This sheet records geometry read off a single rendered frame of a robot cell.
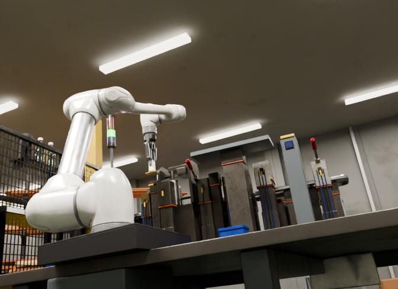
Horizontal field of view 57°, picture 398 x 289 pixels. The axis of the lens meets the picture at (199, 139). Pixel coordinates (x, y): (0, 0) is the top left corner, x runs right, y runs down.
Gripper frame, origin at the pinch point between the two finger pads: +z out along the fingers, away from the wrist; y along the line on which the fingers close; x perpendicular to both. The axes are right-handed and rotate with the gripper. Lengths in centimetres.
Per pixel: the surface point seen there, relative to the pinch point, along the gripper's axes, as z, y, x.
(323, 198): 41, -20, -93
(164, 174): 14.1, -21.2, -17.7
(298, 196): 41, -37, -84
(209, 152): 15, -40, -49
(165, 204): 33, -33, -22
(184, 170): 15.7, -25.8, -30.7
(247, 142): 14, -40, -67
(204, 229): 46, -24, -37
